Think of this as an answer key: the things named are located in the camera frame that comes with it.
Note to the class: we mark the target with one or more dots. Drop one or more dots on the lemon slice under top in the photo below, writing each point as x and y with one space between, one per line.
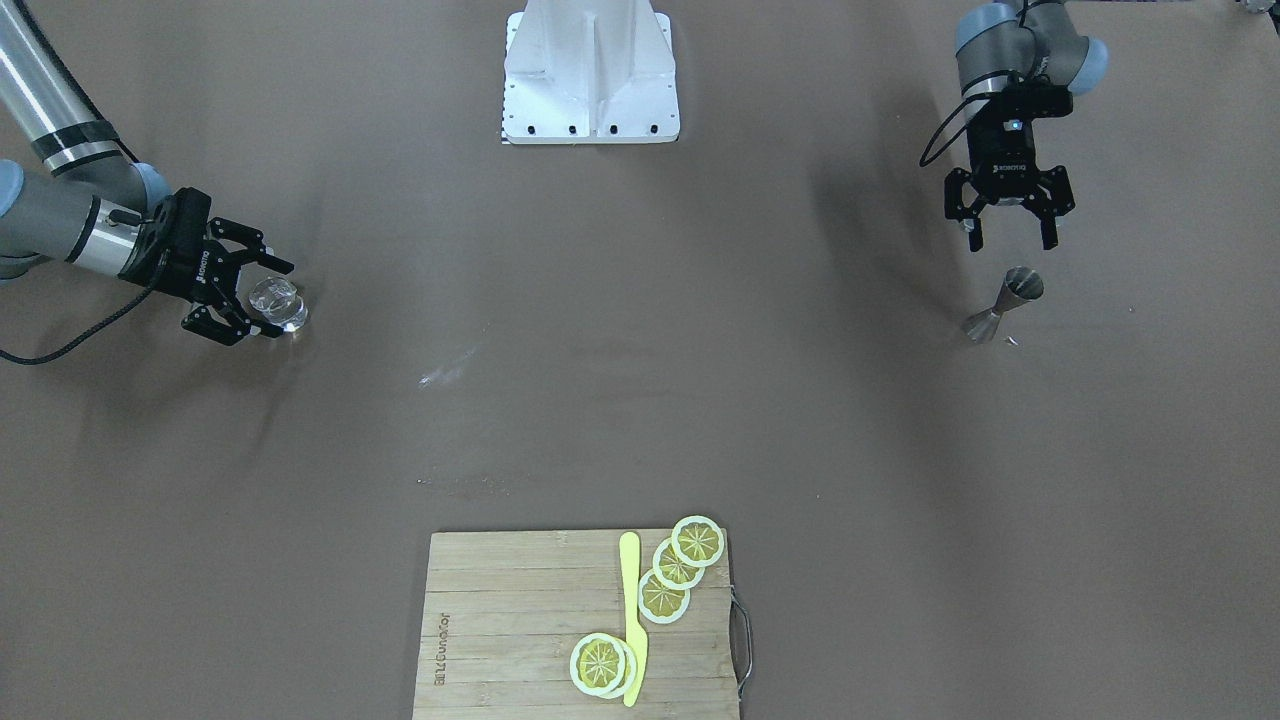
628 676

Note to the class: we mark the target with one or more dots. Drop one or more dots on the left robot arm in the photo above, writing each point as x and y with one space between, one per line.
1017 61

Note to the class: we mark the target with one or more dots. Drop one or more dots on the yellow plastic knife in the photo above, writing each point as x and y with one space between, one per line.
635 635

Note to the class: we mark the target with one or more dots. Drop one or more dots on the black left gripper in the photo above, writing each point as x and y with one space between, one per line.
1007 166

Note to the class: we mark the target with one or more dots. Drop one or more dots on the lemon slice near handle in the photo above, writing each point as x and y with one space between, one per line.
596 664

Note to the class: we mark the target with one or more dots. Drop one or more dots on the clear glass shaker cup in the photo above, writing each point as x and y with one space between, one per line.
280 303

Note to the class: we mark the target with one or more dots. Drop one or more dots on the bamboo cutting board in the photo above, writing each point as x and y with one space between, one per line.
503 610

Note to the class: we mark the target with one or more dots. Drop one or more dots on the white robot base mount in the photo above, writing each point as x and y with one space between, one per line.
578 72

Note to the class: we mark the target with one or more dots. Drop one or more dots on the steel jigger measuring cup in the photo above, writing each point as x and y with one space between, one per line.
1019 286

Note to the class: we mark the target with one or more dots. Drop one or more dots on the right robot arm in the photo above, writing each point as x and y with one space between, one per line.
93 205

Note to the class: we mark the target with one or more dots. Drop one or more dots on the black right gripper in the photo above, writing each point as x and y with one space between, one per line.
186 258

